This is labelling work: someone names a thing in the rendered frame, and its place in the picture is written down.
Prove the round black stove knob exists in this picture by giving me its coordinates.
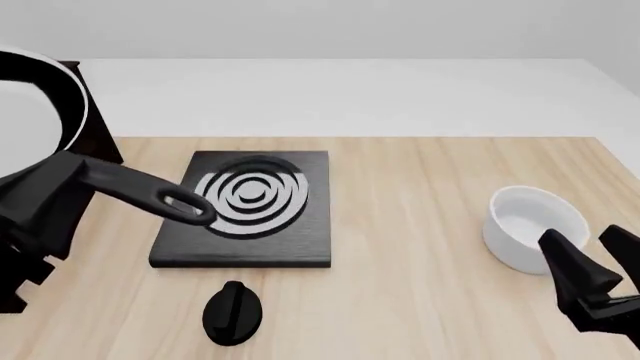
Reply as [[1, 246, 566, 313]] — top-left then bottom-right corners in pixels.
[[201, 280, 264, 348]]

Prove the white ceramic bowl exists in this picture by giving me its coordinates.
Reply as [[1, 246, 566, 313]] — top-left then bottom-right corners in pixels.
[[481, 184, 592, 276]]

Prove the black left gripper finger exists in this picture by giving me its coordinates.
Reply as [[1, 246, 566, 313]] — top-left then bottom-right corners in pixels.
[[2, 149, 97, 261]]

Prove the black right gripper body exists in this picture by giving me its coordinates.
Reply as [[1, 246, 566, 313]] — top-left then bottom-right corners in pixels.
[[558, 286, 640, 336]]

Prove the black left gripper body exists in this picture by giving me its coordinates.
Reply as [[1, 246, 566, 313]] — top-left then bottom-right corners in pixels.
[[0, 219, 57, 315]]

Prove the black frying pan white inside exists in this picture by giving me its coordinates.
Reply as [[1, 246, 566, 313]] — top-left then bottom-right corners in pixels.
[[0, 44, 218, 228]]

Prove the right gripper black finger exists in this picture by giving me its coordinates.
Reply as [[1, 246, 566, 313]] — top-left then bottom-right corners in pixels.
[[597, 223, 640, 296], [537, 228, 625, 302]]

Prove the flat black stove plate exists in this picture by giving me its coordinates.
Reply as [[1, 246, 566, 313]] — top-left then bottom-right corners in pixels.
[[148, 150, 333, 270]]

